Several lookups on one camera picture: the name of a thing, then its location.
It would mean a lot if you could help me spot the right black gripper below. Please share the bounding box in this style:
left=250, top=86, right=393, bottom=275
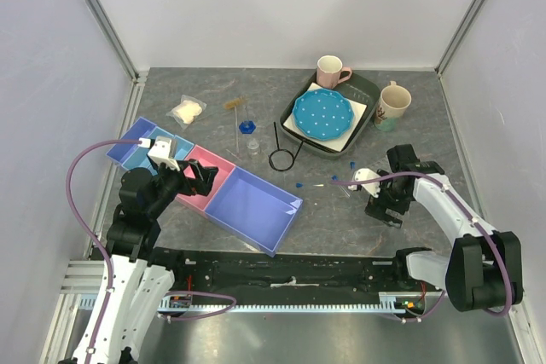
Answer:
left=363, top=169, right=411, bottom=228

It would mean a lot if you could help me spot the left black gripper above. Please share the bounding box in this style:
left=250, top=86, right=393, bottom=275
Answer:
left=147, top=157, right=218, bottom=218

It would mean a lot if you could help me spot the small clear glass bottle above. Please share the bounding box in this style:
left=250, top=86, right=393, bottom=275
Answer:
left=247, top=137, right=261, bottom=157

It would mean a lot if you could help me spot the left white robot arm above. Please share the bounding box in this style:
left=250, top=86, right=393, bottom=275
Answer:
left=69, top=159, right=218, bottom=363

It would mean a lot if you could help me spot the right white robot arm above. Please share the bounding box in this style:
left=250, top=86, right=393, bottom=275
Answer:
left=353, top=160, right=523, bottom=316

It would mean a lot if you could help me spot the bag of cotton balls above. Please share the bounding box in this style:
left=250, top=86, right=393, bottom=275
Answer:
left=166, top=95, right=206, bottom=130

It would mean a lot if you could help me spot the multicolour compartment organizer tray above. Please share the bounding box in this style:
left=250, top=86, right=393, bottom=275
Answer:
left=123, top=117, right=303, bottom=257

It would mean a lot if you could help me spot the glass stirring rod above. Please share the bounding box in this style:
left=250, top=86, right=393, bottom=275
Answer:
left=234, top=107, right=240, bottom=155

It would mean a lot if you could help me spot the tan test tube brush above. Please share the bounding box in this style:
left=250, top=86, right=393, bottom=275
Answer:
left=201, top=96, right=247, bottom=120

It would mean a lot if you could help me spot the white square plate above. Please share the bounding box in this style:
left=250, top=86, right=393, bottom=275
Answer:
left=282, top=83, right=367, bottom=153

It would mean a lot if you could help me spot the cream floral mug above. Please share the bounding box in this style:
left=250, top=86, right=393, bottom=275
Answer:
left=374, top=80, right=412, bottom=131

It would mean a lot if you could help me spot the blue polka dot plate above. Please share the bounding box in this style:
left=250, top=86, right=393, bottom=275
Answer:
left=292, top=88, right=354, bottom=141

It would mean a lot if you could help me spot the dark green plastic tray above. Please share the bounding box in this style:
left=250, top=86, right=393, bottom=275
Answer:
left=278, top=73, right=380, bottom=159

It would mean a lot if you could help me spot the pink ceramic mug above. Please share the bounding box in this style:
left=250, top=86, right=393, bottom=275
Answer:
left=317, top=55, right=352, bottom=90

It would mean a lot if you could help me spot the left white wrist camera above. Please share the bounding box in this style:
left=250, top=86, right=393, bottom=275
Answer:
left=147, top=136, right=180, bottom=171

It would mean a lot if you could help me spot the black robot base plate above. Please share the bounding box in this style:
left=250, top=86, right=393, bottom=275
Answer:
left=158, top=248, right=440, bottom=303

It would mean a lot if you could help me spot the slotted cable duct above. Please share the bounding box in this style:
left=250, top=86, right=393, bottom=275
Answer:
left=157, top=292, right=440, bottom=315

